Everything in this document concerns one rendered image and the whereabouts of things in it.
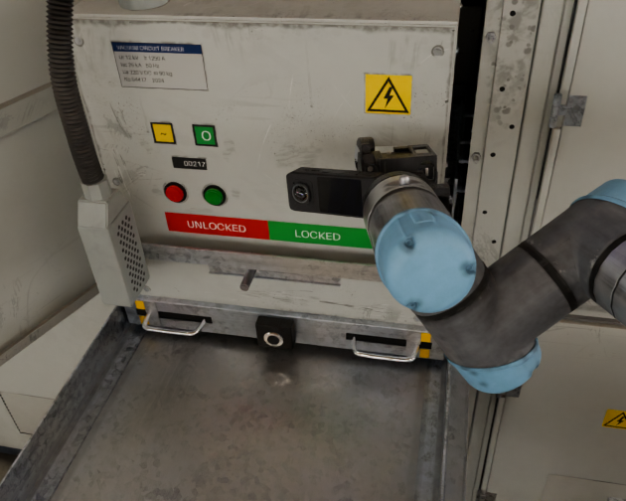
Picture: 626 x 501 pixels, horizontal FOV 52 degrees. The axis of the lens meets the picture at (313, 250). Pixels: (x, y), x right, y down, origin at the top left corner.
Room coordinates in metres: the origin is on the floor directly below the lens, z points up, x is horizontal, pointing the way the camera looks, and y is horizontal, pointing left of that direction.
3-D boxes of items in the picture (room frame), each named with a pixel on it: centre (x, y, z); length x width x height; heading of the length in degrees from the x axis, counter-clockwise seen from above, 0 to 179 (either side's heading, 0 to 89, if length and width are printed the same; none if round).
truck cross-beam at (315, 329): (0.78, 0.06, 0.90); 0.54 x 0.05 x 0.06; 76
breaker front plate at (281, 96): (0.76, 0.06, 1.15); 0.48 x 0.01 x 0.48; 76
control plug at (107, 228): (0.75, 0.28, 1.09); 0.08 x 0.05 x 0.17; 166
